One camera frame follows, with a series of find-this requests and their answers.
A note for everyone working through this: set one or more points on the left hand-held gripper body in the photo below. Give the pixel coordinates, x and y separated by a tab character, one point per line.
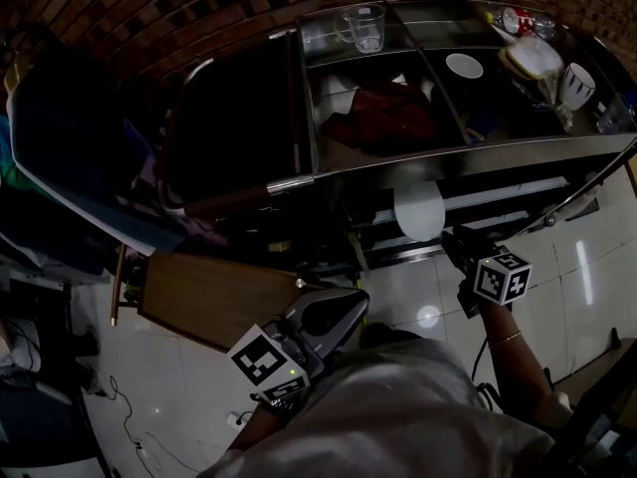
266	361

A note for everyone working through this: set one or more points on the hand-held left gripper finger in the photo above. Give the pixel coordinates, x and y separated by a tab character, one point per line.
323	296
354	324

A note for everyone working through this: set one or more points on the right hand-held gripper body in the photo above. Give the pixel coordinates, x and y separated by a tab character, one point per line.
500	279

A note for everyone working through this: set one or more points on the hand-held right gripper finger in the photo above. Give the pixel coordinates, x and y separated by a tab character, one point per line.
479	243
452	249

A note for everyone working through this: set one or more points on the white wooden shelf unit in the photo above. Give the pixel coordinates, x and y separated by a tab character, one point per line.
214	294

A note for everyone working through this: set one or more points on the person's right forearm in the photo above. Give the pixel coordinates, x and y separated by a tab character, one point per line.
515	359

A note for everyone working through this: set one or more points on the person's left forearm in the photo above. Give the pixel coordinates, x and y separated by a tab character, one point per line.
259	428

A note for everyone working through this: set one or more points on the metal wristwatch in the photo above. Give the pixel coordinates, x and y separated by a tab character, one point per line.
281	405

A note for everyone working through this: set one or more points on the person's grey shirt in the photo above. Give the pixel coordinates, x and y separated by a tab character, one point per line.
398	416

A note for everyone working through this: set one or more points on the slanted metal rod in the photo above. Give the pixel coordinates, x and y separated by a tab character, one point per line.
587	187

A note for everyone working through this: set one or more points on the light wooden table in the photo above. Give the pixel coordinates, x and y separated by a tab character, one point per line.
597	371

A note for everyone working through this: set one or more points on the dark red cloth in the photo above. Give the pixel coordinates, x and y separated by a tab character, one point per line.
388	117

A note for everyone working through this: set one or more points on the thin wooden stick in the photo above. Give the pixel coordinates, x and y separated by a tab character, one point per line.
117	287

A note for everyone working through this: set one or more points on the white round plate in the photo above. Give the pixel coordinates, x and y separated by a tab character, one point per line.
464	65

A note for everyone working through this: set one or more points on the small clear glass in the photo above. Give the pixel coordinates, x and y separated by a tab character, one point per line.
609	117

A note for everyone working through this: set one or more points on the white cup with black stripes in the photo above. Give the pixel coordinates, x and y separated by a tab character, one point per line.
576	86

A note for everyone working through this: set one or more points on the plastic bag of sponges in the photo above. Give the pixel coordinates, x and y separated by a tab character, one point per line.
532	58

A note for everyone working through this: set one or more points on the white folded towel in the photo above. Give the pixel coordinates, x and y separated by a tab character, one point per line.
334	92

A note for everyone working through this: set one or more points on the clear bottle with red label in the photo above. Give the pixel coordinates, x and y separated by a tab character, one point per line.
525	20

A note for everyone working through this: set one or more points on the clear glass measuring jug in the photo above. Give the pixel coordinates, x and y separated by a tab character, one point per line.
363	28

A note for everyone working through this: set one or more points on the dark blue ironing board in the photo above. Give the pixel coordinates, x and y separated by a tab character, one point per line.
74	132

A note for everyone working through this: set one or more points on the teal garment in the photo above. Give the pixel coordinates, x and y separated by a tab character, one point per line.
6	167

